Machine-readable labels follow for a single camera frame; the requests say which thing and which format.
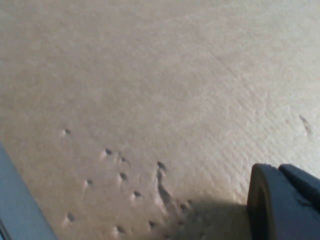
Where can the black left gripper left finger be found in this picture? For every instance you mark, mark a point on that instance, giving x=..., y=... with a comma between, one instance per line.
x=257, y=207

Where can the wooden tray with slots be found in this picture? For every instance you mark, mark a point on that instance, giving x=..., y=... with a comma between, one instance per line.
x=140, y=82

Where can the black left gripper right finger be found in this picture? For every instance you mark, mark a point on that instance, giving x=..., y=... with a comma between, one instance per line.
x=295, y=212

